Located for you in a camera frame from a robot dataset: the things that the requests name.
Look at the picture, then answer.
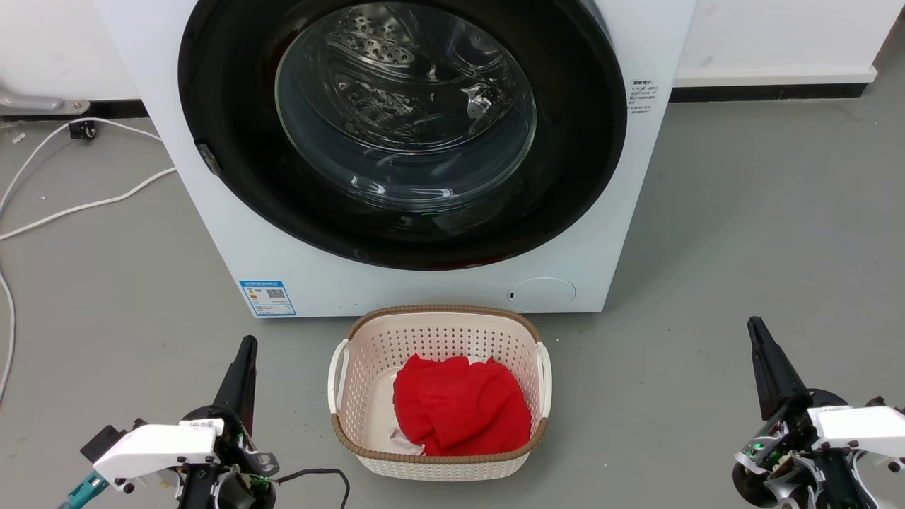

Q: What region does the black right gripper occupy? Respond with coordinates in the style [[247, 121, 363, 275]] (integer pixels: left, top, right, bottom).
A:
[[732, 316, 875, 509]]

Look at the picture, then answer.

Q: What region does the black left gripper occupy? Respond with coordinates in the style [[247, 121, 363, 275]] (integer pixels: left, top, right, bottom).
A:
[[177, 335, 280, 509]]

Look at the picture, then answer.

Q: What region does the black round glass washer door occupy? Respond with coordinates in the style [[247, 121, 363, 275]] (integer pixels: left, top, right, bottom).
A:
[[177, 0, 629, 271]]

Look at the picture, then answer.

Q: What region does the white front-load washing machine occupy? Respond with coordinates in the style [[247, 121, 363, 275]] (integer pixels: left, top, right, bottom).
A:
[[94, 0, 698, 319]]

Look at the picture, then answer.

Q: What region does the blue energy label sticker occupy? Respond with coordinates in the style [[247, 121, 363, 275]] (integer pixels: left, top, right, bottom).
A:
[[239, 280, 298, 317]]

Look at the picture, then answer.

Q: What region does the white perforated laundry basket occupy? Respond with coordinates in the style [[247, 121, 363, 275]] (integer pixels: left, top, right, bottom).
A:
[[327, 305, 553, 483]]

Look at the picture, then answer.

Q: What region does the white cloth piece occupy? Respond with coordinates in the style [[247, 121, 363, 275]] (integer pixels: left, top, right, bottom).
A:
[[385, 426, 426, 457]]

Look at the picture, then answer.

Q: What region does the teal connector plug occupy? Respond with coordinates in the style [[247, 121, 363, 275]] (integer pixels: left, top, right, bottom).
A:
[[58, 472, 110, 509]]

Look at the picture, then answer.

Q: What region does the red garment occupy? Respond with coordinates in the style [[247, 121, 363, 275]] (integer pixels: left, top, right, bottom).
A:
[[392, 354, 532, 457]]

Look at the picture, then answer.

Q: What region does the round white filter cover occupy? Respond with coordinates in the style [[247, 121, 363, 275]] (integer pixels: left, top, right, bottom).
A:
[[507, 276, 577, 314]]

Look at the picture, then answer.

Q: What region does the black baseboard strip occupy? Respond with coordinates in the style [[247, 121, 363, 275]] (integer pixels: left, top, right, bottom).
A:
[[668, 83, 869, 104]]

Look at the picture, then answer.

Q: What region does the small text label sticker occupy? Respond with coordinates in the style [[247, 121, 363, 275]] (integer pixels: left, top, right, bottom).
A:
[[629, 79, 660, 116]]

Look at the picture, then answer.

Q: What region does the grey metal base leg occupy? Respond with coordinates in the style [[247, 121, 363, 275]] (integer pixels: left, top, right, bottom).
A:
[[0, 86, 91, 116]]

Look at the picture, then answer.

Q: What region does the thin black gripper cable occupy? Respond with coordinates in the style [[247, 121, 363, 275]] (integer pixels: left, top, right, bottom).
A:
[[274, 467, 351, 509]]

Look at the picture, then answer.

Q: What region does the white floor cable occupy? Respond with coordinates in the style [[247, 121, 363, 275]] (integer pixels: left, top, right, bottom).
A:
[[0, 167, 177, 242], [0, 271, 17, 405], [0, 117, 165, 220]]

